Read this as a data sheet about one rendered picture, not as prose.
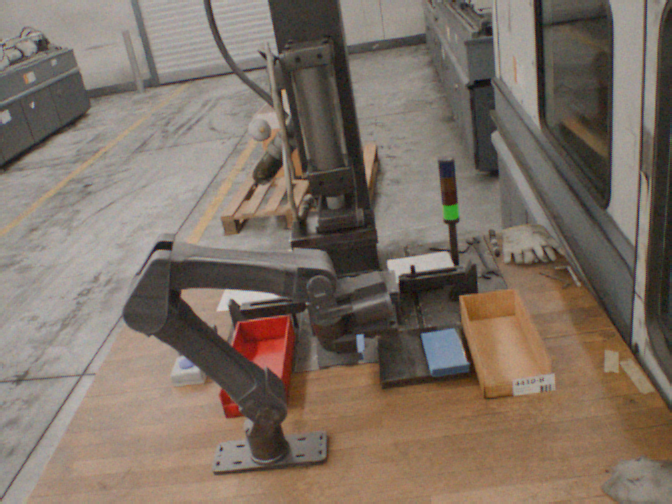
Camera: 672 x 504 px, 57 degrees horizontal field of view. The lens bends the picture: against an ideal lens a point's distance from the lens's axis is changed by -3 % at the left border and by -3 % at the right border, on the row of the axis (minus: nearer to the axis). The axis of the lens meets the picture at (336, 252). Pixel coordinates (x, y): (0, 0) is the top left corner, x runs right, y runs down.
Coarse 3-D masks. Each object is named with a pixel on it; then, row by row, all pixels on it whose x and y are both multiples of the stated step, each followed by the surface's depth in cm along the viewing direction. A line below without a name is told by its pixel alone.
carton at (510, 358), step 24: (480, 312) 133; (504, 312) 133; (480, 336) 129; (504, 336) 127; (528, 336) 122; (480, 360) 111; (504, 360) 120; (528, 360) 119; (480, 384) 115; (504, 384) 111; (528, 384) 111; (552, 384) 111
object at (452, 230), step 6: (444, 156) 142; (450, 156) 142; (444, 162) 140; (444, 222) 148; (450, 222) 147; (456, 222) 147; (450, 228) 148; (456, 228) 149; (450, 234) 149; (456, 234) 149; (450, 240) 150; (456, 240) 150; (450, 246) 151; (456, 246) 150; (456, 252) 151; (456, 258) 152; (456, 264) 153
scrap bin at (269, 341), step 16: (256, 320) 138; (272, 320) 138; (288, 320) 136; (240, 336) 138; (256, 336) 140; (272, 336) 140; (288, 336) 132; (240, 352) 136; (256, 352) 137; (272, 352) 136; (288, 352) 129; (272, 368) 131; (288, 368) 126; (288, 384) 124; (224, 400) 119; (240, 416) 119
